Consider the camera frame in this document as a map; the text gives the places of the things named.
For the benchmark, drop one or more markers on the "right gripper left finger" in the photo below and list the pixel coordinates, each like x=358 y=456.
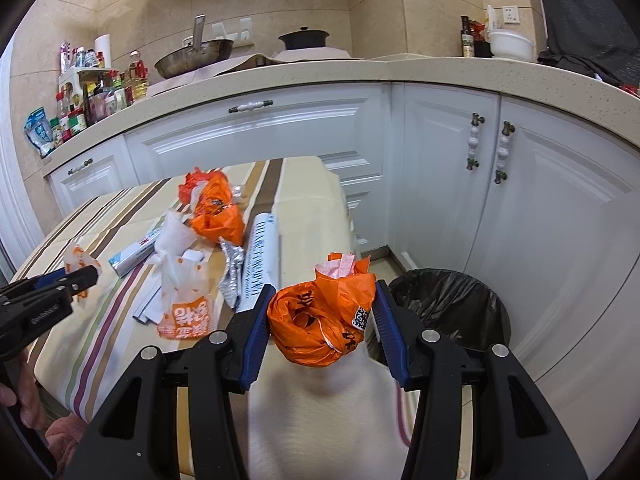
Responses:
x=134 y=433

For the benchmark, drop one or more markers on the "silver foil wrapper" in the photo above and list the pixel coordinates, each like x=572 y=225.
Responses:
x=230 y=284

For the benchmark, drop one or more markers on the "pink stove cover cloth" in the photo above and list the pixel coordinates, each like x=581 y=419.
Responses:
x=248 y=62

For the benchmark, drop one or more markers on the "small red-orange plastic bag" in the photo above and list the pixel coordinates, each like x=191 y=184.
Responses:
x=193 y=179

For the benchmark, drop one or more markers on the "black cooking pot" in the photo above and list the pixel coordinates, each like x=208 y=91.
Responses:
x=304 y=38

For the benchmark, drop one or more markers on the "drawer handle left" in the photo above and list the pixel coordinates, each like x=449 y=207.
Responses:
x=82 y=166

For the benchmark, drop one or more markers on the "drawer handle centre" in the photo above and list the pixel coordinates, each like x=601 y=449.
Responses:
x=249 y=106

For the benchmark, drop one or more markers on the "drawer handle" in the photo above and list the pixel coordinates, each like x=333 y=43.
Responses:
x=82 y=166
x=249 y=106

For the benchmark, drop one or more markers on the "white condiment rack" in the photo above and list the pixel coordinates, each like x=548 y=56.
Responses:
x=88 y=96

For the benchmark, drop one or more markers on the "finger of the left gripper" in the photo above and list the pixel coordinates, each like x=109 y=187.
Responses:
x=72 y=284
x=50 y=279

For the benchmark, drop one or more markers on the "yellow cooking oil bottle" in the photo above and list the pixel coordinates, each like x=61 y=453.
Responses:
x=138 y=76

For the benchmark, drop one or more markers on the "cabinet door handle right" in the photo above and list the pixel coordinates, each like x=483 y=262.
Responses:
x=503 y=152

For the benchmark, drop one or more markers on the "white DHA powder tube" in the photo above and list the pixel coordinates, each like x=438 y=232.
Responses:
x=262 y=261

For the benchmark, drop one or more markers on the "white ceramic bowl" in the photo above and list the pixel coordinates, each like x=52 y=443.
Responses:
x=505 y=43

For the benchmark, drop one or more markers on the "dark grey cloth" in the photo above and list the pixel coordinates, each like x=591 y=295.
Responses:
x=595 y=38

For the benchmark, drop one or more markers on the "white wall hook strip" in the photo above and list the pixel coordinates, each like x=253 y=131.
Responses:
x=239 y=31

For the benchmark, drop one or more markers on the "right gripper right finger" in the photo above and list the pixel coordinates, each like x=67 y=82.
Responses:
x=516 y=434

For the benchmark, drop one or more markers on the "white paper towel roll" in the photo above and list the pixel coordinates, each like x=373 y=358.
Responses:
x=102 y=44

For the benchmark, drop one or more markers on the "white orange printed snack bag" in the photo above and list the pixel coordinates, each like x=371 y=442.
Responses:
x=182 y=284

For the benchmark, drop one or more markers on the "striped tablecloth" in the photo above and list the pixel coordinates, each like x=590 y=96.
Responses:
x=95 y=345

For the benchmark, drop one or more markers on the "steel wok pan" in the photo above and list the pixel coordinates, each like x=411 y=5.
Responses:
x=197 y=54

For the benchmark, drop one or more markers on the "large orange plastic bag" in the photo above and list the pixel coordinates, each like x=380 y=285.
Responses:
x=215 y=216

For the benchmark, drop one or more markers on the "cabinet door handle left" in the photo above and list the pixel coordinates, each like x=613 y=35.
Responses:
x=474 y=141

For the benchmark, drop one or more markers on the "person's left hand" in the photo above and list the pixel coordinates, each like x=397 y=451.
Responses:
x=63 y=434

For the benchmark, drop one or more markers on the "blue white snack pouch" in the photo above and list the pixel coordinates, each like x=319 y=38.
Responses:
x=37 y=130

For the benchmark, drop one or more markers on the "cabinet door handle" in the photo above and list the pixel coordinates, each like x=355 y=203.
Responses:
x=503 y=152
x=474 y=141

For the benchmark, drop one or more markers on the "dark sauce bottle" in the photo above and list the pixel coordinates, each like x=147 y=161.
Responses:
x=467 y=39

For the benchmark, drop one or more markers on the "black lined trash bin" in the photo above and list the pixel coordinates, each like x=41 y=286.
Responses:
x=454 y=304

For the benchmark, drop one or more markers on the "white wall socket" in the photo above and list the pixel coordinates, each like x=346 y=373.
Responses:
x=511 y=15

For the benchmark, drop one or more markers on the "orange bag with QR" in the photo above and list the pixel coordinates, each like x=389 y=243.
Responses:
x=318 y=322

